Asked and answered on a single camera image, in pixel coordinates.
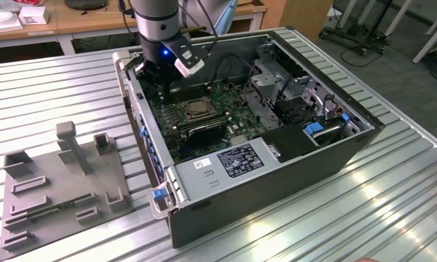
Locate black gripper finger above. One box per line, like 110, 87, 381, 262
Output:
166, 75, 181, 106
135, 62, 167, 106

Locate metal socket cover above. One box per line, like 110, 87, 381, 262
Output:
179, 97, 219, 122

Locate square CPU chip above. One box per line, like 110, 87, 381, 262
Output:
187, 100, 211, 113

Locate CPU socket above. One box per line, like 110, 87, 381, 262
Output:
177, 97, 221, 122

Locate green RAM stick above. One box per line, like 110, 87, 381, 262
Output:
173, 116, 227, 132
26, 195, 90, 219

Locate black graphics card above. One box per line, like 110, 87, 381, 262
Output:
177, 121, 229, 160

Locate green motherboard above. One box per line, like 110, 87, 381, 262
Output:
146, 81, 277, 162

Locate wooden desk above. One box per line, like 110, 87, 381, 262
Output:
0, 0, 269, 55

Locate grey metal drive cage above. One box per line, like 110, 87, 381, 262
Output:
245, 43, 315, 126

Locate black round base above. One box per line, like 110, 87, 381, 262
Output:
65, 0, 106, 10

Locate grey power supply unit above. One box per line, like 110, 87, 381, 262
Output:
166, 135, 282, 204

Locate black plastic shroud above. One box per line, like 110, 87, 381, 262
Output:
259, 124, 323, 164

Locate white cardboard box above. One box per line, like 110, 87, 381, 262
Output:
17, 7, 51, 26

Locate blue plastic drive clip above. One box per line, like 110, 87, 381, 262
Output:
303, 122, 323, 136

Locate wooden cabinet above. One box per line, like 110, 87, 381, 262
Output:
278, 0, 333, 44

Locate white tray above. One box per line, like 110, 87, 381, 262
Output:
0, 9, 22, 31

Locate black wheeled stand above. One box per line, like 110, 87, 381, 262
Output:
318, 0, 391, 57

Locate grey parts rack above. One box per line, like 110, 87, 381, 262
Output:
0, 121, 134, 260

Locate black PC case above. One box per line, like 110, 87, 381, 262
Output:
111, 26, 386, 249

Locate white table leg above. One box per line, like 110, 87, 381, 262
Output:
383, 0, 413, 37
410, 10, 437, 65

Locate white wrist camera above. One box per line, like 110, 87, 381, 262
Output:
173, 45, 206, 79

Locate black case cable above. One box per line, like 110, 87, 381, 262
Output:
209, 52, 254, 86

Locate silver hinged bracket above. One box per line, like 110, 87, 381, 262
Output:
299, 78, 342, 121

